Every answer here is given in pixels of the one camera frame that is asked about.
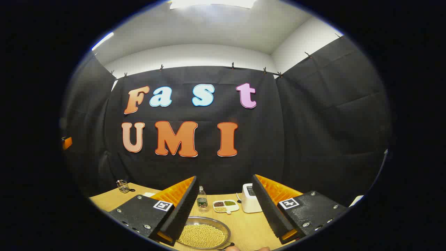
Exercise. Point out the steel pot with soybeans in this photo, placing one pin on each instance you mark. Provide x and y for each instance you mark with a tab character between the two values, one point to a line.
204	235

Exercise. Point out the metal mesh holder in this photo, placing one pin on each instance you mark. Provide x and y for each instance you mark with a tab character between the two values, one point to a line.
123	186

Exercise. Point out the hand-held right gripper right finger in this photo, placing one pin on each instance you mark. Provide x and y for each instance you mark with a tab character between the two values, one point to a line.
270	209

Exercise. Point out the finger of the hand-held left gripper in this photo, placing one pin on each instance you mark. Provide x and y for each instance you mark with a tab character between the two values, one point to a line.
67	143

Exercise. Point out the white toaster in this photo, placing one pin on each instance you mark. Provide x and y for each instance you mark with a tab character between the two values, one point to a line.
249	202

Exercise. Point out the clear plastic water bottle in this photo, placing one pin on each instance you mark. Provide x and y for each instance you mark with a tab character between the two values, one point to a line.
202	200

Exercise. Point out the white divided dish of beans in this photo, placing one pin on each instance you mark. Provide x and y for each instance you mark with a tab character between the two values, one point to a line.
226	205

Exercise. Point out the ceiling light panel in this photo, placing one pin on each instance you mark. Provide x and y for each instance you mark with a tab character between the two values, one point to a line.
212	3

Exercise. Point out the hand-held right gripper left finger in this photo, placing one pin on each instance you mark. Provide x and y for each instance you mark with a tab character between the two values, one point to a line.
183	212

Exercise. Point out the row of black cloth clips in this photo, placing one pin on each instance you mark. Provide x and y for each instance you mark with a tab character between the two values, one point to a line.
232	65

